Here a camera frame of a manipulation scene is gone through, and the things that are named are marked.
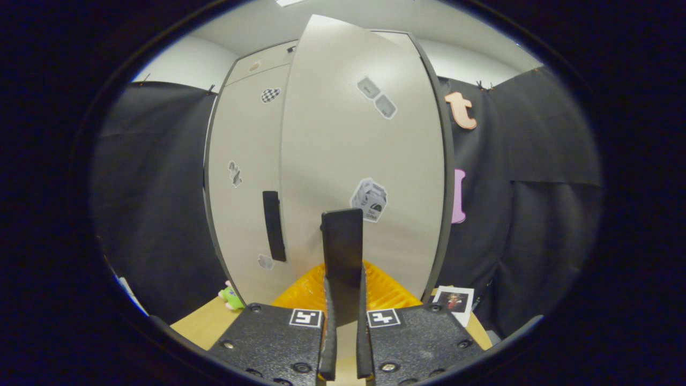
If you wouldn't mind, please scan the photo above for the pink star plush toy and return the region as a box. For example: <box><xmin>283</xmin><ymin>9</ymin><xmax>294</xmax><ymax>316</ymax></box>
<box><xmin>218</xmin><ymin>280</ymin><xmax>246</xmax><ymax>312</ymax></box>

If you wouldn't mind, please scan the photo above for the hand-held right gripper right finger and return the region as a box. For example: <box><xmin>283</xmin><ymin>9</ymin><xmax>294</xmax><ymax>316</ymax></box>
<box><xmin>356</xmin><ymin>262</ymin><xmax>486</xmax><ymax>384</ymax></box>

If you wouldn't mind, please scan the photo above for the beige door with checkered sticker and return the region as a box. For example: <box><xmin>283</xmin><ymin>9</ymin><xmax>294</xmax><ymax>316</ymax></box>
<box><xmin>206</xmin><ymin>63</ymin><xmax>294</xmax><ymax>306</ymax></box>

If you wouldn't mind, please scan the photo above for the black backdrop cloth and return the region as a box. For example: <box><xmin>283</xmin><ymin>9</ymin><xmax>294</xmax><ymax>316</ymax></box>
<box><xmin>90</xmin><ymin>65</ymin><xmax>604</xmax><ymax>339</ymax></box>

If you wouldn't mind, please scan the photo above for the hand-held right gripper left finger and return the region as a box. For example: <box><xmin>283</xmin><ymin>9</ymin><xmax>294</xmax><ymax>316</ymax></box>
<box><xmin>208</xmin><ymin>264</ymin><xmax>338</xmax><ymax>384</ymax></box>

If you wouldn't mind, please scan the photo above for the black door handle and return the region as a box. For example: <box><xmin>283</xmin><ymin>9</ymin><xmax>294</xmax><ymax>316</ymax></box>
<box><xmin>262</xmin><ymin>190</ymin><xmax>288</xmax><ymax>263</ymax></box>
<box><xmin>320</xmin><ymin>208</ymin><xmax>365</xmax><ymax>325</ymax></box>

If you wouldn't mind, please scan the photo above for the beige door with box stickers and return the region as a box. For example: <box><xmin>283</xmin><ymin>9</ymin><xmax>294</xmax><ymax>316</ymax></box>
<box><xmin>279</xmin><ymin>14</ymin><xmax>448</xmax><ymax>302</ymax></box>

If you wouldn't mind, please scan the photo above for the beige double-door shoe cabinet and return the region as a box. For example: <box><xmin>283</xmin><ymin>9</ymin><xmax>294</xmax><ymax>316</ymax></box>
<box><xmin>203</xmin><ymin>29</ymin><xmax>455</xmax><ymax>307</ymax></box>

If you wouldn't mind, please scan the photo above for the white portrait book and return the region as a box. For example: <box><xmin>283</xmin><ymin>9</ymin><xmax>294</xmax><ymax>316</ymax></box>
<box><xmin>432</xmin><ymin>285</ymin><xmax>476</xmax><ymax>328</ymax></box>

